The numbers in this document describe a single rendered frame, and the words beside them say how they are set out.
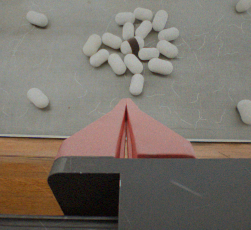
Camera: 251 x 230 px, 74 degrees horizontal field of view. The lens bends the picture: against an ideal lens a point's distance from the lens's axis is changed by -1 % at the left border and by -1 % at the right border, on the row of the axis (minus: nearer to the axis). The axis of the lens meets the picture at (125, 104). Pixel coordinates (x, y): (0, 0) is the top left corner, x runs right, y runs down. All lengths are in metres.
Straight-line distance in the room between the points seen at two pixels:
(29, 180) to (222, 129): 0.26
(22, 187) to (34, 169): 0.02
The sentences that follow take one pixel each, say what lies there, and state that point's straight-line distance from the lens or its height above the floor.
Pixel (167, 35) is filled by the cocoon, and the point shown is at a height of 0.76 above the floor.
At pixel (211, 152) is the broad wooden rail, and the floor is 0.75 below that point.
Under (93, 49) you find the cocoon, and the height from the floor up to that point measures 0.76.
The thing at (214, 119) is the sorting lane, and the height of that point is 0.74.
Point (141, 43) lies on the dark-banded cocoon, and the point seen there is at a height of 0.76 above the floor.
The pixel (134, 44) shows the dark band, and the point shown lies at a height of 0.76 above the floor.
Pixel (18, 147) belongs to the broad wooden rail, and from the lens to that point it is 0.27.
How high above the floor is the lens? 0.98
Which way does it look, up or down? 75 degrees down
